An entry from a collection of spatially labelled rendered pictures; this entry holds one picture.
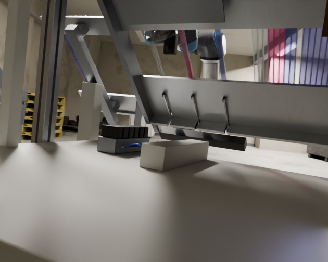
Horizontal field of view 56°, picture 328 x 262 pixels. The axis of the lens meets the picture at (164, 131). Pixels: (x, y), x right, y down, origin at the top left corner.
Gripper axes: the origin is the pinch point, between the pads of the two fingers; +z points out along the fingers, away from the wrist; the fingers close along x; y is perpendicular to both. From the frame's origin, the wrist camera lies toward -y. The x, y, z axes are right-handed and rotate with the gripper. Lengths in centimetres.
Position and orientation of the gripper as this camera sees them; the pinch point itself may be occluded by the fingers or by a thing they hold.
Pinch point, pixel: (152, 40)
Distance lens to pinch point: 102.7
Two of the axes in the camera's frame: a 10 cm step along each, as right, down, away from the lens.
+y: -1.3, -8.4, -5.3
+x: 9.0, 1.3, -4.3
